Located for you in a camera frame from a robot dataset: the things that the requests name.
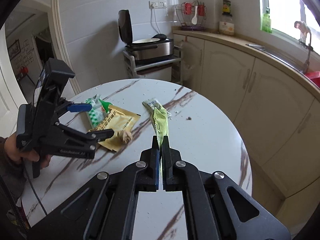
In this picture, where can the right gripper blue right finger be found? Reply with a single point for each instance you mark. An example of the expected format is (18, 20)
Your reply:
(169, 157)

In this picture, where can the window with white frame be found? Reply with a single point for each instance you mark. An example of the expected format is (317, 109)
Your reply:
(284, 13)

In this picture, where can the chrome kitchen faucet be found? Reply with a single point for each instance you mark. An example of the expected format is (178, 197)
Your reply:
(305, 41)

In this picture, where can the wall power outlet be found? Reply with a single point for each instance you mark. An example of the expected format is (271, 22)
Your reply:
(157, 4)

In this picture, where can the white spoon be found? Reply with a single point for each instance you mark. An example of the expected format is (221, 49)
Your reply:
(194, 19)

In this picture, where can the lime green snack bag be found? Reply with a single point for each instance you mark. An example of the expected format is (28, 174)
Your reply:
(160, 124)

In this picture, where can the person left hand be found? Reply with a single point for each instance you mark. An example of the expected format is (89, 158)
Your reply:
(15, 154)

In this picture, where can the clear jar with label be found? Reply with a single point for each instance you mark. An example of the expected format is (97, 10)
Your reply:
(226, 25)

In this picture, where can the round white marble table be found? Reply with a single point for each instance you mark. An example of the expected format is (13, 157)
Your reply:
(198, 129)

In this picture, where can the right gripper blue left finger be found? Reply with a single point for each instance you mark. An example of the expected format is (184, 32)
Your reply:
(148, 179)

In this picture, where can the red plastic basin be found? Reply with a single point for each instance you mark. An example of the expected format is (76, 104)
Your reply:
(314, 77)

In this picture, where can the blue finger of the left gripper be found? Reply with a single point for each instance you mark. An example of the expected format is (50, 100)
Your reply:
(79, 107)
(101, 135)

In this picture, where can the wire rack with red cups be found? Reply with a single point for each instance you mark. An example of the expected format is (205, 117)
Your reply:
(185, 12)

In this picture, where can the pale green barcode sachet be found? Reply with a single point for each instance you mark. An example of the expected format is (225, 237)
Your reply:
(155, 106)

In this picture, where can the green dish soap bottle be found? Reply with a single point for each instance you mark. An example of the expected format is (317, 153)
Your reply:
(266, 21)

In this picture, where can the yellow tan snack bag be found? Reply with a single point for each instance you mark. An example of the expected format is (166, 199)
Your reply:
(118, 119)

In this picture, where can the dark jar yellow label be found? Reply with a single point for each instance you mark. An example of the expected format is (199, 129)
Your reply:
(226, 7)

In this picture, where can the cream lower cabinets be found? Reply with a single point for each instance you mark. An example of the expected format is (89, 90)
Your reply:
(276, 112)

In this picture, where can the black silver rice cooker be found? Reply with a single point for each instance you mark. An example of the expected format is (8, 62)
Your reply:
(158, 46)

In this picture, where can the white kitchen cart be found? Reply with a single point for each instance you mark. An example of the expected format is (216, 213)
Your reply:
(168, 68)

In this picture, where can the green checkered snack wrapper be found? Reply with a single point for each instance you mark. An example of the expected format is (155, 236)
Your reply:
(99, 110)

